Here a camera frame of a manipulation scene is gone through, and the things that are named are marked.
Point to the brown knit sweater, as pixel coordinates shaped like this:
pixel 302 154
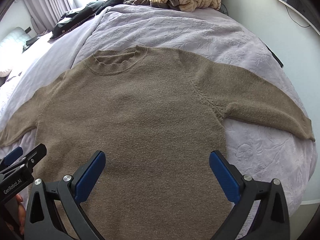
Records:
pixel 157 113

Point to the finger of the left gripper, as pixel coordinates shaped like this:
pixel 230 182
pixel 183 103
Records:
pixel 26 162
pixel 9 159

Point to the lavender bed quilt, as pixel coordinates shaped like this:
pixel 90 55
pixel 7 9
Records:
pixel 262 151

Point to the black bed side panel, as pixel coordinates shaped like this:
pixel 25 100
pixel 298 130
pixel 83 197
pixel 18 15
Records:
pixel 275 56

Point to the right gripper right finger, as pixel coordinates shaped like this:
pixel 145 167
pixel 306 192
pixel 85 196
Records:
pixel 271 220

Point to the dark green clothes pile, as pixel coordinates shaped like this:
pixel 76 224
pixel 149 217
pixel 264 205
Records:
pixel 76 17

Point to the left hand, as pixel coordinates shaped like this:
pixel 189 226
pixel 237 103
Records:
pixel 21 213

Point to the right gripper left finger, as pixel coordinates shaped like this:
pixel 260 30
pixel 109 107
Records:
pixel 43 220

